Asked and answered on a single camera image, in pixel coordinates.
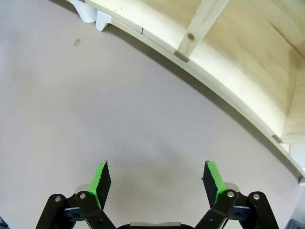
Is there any light wooden shelf unit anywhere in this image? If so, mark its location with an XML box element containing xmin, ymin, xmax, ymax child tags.
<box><xmin>50</xmin><ymin>0</ymin><xmax>305</xmax><ymax>184</ymax></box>

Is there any white plastic bracket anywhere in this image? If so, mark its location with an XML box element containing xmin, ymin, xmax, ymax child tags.
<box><xmin>68</xmin><ymin>0</ymin><xmax>96</xmax><ymax>24</ymax></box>

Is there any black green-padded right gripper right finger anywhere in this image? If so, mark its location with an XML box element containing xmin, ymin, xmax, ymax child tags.
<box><xmin>194</xmin><ymin>161</ymin><xmax>279</xmax><ymax>229</ymax></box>

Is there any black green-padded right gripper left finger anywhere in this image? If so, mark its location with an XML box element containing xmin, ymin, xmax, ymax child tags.
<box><xmin>35</xmin><ymin>160</ymin><xmax>117</xmax><ymax>229</ymax></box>

